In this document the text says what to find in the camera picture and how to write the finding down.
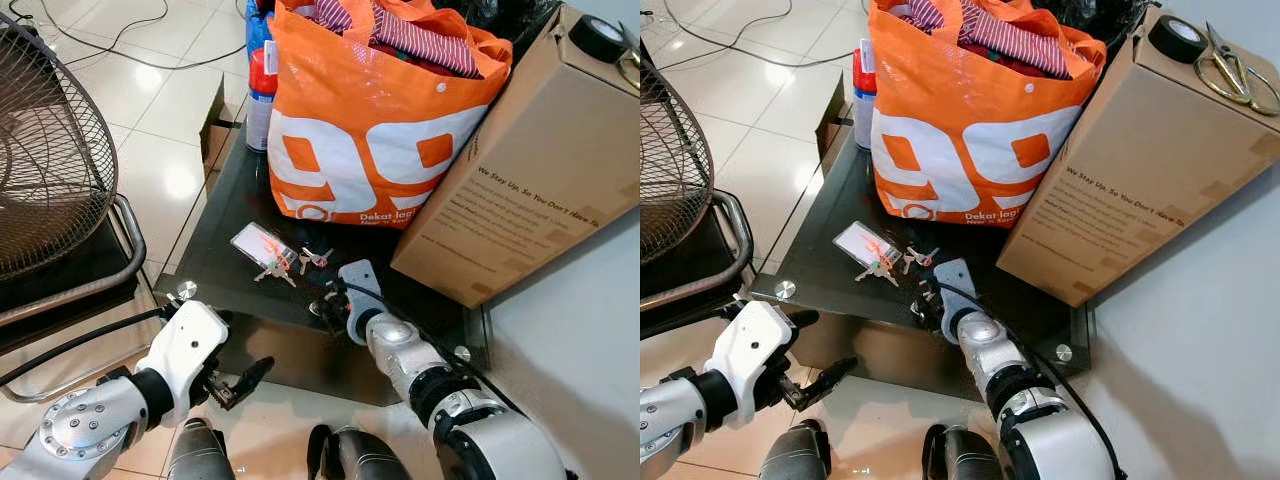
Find large brown cardboard box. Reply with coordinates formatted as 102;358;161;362
390;3;641;310
996;5;1280;309

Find small brown cardboard box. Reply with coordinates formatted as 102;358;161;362
199;78;239;183
814;73;853;163

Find orange white shopping bag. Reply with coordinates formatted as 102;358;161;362
867;0;1109;228
266;0;514;230

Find black glass table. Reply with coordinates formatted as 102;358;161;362
750;125;1094;403
155;118;493;408

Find red white spray can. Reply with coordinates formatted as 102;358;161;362
851;40;880;152
245;42;280;154

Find black tape roll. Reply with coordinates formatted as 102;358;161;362
569;14;630;65
1146;14;1210;65

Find black plastic bag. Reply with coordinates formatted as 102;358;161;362
435;0;563;49
1035;0;1153;46

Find keys with white card tag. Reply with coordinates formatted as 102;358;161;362
832;220;902;289
230;221;299;289

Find gold scissors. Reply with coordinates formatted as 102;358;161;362
617;22;641;101
1194;21;1280;117

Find chrome tube frame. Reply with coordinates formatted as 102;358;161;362
0;193;148;331
640;188;754;339

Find black floor cable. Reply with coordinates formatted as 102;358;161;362
643;0;873;71
5;0;251;73

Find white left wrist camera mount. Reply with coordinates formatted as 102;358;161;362
706;299;799;418
133;299;230;429

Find round metal cage fan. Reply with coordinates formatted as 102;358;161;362
640;58;715;267
0;10;120;284

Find red striped cloth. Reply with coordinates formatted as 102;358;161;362
903;0;1075;80
312;0;483;80

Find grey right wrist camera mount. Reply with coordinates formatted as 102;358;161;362
934;257;983;343
337;259;387;347

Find robot right leg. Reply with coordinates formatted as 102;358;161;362
307;424;413;480
921;424;1006;480

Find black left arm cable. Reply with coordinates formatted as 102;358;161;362
0;306;173;389

